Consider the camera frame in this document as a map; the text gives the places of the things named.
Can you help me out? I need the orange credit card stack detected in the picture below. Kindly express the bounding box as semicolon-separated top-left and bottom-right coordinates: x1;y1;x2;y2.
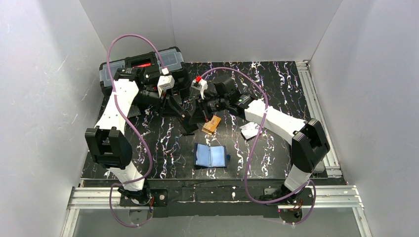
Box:
202;115;221;134

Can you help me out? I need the navy blue card holder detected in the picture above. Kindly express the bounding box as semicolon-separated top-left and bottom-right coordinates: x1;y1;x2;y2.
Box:
193;143;230;168

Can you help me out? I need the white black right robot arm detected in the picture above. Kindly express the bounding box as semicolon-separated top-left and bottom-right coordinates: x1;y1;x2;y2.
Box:
190;75;330;201

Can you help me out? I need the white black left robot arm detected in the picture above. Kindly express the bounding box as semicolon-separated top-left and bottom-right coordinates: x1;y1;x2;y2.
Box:
85;67;198;194

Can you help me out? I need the white card stack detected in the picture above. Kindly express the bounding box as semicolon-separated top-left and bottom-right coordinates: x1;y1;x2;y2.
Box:
240;122;259;140

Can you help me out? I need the black red toolbox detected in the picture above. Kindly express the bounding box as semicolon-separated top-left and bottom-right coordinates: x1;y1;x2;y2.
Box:
110;46;192;105

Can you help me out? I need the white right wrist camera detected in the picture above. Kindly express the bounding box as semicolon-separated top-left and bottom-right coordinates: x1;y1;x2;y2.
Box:
191;76;208;99

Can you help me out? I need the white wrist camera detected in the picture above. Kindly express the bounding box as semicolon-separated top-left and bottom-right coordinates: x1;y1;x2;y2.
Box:
191;76;208;99
157;75;174;97

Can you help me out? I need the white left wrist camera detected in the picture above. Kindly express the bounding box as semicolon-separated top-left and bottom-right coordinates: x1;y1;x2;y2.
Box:
157;75;174;97

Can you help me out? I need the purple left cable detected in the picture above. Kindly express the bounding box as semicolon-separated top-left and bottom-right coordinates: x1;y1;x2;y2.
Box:
106;34;169;228

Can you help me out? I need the purple cable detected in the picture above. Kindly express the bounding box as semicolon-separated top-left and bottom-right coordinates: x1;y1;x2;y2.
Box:
196;67;317;226
106;34;169;228

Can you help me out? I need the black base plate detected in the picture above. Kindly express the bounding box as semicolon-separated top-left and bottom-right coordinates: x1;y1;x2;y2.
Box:
120;180;314;220

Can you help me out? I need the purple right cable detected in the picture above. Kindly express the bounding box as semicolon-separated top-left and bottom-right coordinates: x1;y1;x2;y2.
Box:
196;67;317;226

